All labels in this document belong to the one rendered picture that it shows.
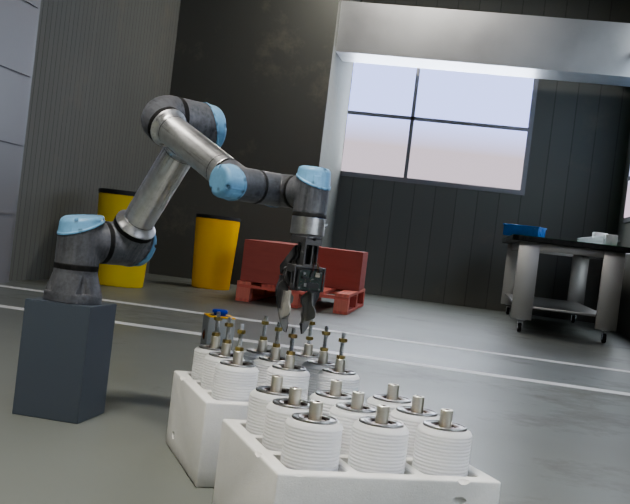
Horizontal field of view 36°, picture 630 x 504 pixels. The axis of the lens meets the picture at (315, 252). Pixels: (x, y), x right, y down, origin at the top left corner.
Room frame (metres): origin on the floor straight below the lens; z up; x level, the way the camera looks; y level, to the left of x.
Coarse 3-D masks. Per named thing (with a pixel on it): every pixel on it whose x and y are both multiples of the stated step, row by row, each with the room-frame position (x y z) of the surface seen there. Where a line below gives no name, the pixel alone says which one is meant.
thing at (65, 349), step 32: (32, 320) 2.47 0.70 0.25; (64, 320) 2.46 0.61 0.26; (96, 320) 2.49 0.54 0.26; (32, 352) 2.47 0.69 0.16; (64, 352) 2.45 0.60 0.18; (96, 352) 2.52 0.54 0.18; (32, 384) 2.47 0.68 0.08; (64, 384) 2.45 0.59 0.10; (96, 384) 2.54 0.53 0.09; (32, 416) 2.47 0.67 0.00; (64, 416) 2.45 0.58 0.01
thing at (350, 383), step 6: (318, 372) 2.16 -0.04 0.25; (324, 372) 2.14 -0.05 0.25; (318, 378) 2.15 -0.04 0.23; (324, 378) 2.13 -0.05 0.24; (330, 378) 2.12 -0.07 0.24; (336, 378) 2.12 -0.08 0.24; (342, 378) 2.12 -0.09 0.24; (348, 378) 2.12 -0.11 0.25; (354, 378) 2.13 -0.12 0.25; (318, 384) 2.14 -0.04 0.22; (324, 384) 2.13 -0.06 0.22; (330, 384) 2.12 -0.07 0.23; (342, 384) 2.12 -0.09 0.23; (348, 384) 2.12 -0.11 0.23; (354, 384) 2.13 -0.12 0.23; (342, 390) 2.12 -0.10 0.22; (348, 390) 2.12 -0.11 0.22; (354, 390) 2.13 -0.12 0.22
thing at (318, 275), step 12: (300, 240) 2.08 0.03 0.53; (312, 240) 2.06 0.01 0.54; (300, 252) 2.10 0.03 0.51; (312, 252) 2.06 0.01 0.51; (288, 264) 2.10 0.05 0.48; (300, 264) 2.07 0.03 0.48; (312, 264) 2.09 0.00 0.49; (288, 276) 2.11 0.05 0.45; (300, 276) 2.06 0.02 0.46; (312, 276) 2.06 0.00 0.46; (324, 276) 2.07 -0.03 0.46; (300, 288) 2.06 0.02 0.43; (312, 288) 2.07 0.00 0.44
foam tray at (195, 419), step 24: (192, 384) 2.18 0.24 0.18; (192, 408) 2.11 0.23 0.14; (216, 408) 2.00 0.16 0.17; (240, 408) 2.02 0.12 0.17; (168, 432) 2.34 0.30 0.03; (192, 432) 2.08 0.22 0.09; (216, 432) 2.00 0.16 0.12; (192, 456) 2.05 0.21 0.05; (216, 456) 2.00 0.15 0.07; (192, 480) 2.03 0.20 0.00
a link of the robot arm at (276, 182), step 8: (272, 176) 2.13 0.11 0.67; (280, 176) 2.15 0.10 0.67; (288, 176) 2.14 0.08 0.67; (272, 184) 2.12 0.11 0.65; (280, 184) 2.13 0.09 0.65; (272, 192) 2.12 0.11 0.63; (280, 192) 2.13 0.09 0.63; (264, 200) 2.12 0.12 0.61; (272, 200) 2.13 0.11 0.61; (280, 200) 2.14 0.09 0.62
